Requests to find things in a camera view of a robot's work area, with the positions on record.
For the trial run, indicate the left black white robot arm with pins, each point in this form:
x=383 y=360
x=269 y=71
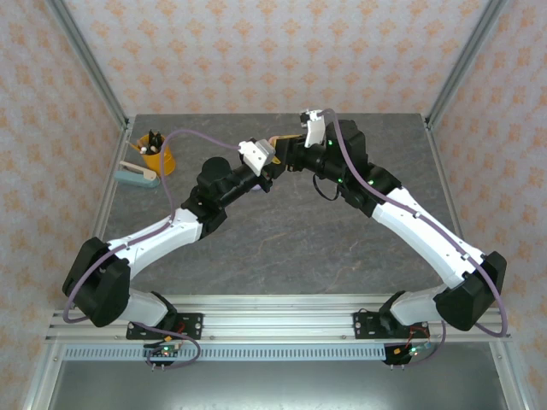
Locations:
x=107 y=294

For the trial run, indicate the black marker pen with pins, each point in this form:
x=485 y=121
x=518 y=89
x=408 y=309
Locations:
x=160 y=141
x=152 y=138

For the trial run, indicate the yellow pen cup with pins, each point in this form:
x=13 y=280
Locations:
x=151 y=162

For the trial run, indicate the teal beige stapler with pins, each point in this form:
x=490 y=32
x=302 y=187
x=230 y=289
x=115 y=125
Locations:
x=139 y=181

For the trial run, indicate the orange pencil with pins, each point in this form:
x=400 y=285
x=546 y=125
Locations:
x=137 y=147

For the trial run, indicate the green lit circuit board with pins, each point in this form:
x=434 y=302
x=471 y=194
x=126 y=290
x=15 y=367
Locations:
x=412 y=351
x=164 y=351

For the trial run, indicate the grey metal base panel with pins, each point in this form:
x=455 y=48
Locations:
x=278 y=384

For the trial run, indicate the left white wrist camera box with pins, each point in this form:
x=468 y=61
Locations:
x=256 y=154

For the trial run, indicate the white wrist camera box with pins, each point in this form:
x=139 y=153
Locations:
x=315 y=132
x=256 y=154

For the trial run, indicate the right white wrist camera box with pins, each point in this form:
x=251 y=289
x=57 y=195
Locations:
x=315 y=132

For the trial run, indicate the aluminium side rail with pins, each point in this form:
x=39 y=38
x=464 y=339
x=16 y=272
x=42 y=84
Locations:
x=124 y=141
x=443 y=171

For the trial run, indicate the aluminium corner post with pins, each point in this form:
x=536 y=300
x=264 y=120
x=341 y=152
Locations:
x=92 y=64
x=462 y=64

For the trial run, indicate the wide aluminium rail beam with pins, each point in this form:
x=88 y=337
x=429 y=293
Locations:
x=278 y=324

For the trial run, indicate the aluminium frame leg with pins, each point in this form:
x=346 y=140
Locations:
x=40 y=384
x=510 y=384

